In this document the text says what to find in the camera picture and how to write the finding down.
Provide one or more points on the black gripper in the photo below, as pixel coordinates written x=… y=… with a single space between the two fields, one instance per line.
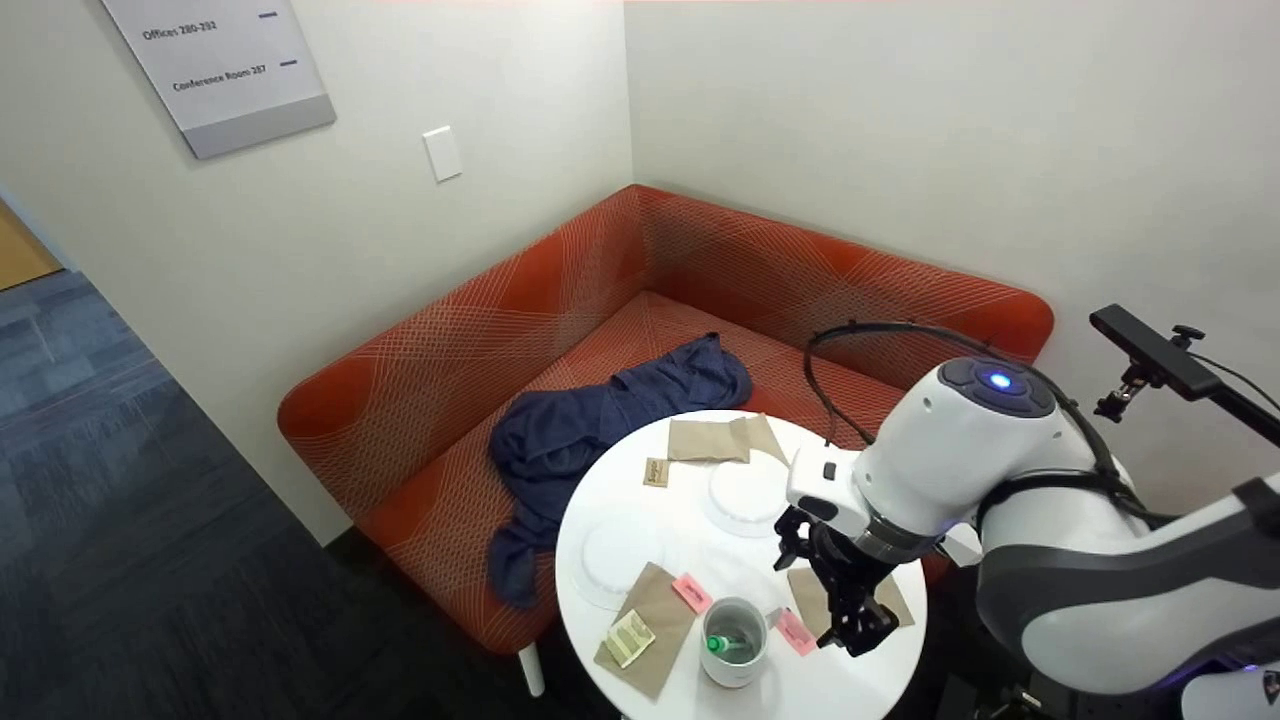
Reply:
x=825 y=553

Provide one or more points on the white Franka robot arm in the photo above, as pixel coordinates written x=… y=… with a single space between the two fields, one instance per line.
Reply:
x=1066 y=585

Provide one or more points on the pink sweetener packet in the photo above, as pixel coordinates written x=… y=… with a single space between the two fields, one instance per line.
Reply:
x=794 y=635
x=690 y=592

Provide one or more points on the white paper cup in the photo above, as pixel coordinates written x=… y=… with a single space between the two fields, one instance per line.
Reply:
x=734 y=667

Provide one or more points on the folded brown napkin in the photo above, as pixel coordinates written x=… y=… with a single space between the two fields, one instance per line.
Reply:
x=767 y=439

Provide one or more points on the yellow-green packet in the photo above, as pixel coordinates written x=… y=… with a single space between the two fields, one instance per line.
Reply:
x=625 y=642

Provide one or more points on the white round table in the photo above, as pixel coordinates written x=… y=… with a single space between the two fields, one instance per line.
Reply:
x=640 y=533

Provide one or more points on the small square brown napkin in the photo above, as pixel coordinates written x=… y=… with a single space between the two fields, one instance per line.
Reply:
x=704 y=440

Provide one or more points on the small plain brown packet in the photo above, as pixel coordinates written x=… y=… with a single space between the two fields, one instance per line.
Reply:
x=655 y=472

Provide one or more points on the clear plastic lid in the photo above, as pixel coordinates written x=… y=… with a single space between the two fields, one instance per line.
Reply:
x=608 y=553

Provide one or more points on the blue cloth garment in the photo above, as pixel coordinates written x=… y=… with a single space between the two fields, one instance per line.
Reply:
x=584 y=434

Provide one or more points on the orange corner sofa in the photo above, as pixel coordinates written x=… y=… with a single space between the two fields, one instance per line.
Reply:
x=745 y=265

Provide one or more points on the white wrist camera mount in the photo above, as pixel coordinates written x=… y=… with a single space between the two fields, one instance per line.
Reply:
x=825 y=483

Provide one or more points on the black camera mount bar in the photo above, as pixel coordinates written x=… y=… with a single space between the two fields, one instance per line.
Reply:
x=1173 y=360

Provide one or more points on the white wall switch plate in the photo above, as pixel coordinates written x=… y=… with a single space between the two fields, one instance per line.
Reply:
x=441 y=152

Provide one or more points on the grey wall sign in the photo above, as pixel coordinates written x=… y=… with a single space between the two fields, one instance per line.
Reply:
x=214 y=67

